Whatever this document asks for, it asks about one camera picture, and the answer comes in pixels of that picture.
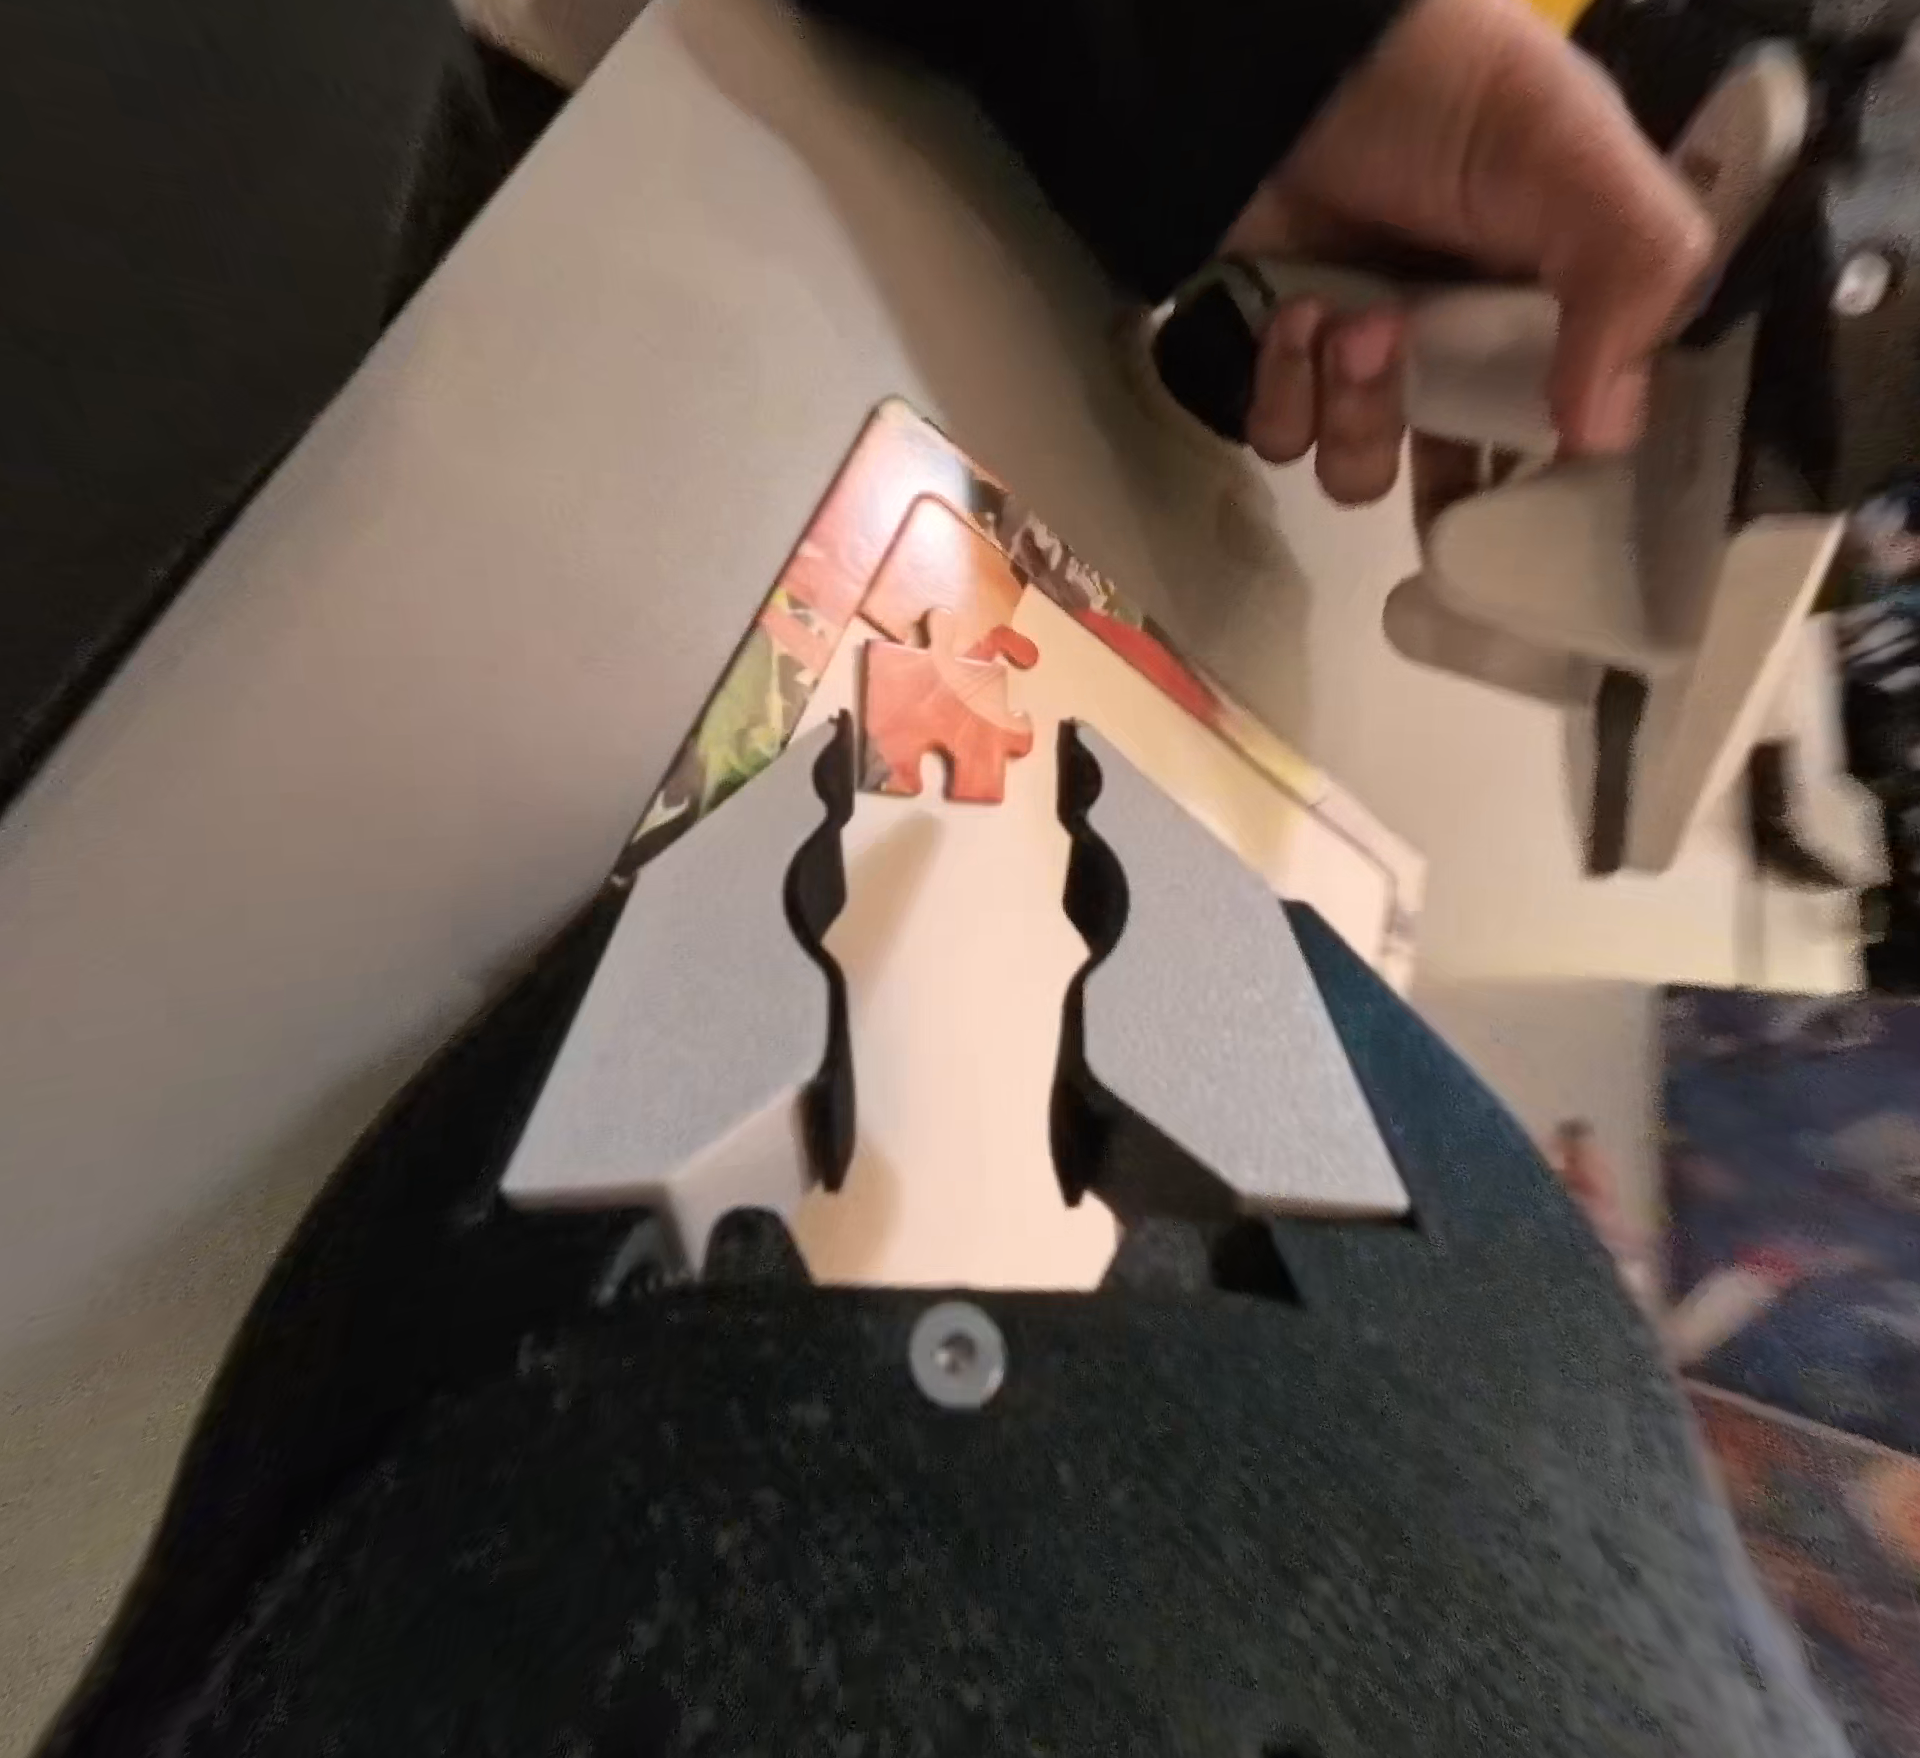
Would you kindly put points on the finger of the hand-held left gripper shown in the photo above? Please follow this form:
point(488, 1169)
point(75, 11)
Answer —
point(1727, 648)
point(1838, 784)

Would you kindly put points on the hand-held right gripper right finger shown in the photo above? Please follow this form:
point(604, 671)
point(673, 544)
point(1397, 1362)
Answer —
point(1245, 1049)

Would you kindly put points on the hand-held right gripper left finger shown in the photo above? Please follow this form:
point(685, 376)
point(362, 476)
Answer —
point(673, 1038)

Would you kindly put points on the jigsaw puzzle frame board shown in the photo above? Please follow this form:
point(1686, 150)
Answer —
point(1198, 800)

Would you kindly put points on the red fan-patterned jigsaw piece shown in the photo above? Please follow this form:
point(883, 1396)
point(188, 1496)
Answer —
point(945, 717)

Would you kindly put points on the orange corner jigsaw piece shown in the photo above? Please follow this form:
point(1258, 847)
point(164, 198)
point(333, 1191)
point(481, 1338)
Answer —
point(961, 565)

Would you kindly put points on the person's left forearm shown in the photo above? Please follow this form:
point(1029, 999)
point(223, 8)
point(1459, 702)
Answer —
point(1127, 18)

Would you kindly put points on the person's left hand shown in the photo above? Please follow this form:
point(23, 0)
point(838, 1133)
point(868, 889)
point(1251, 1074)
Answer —
point(1504, 166)

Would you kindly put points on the illustrated cardboard puzzle box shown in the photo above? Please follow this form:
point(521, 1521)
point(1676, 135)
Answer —
point(1797, 1261)

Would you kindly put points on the person's black clothing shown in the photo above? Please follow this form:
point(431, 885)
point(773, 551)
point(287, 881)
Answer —
point(199, 212)

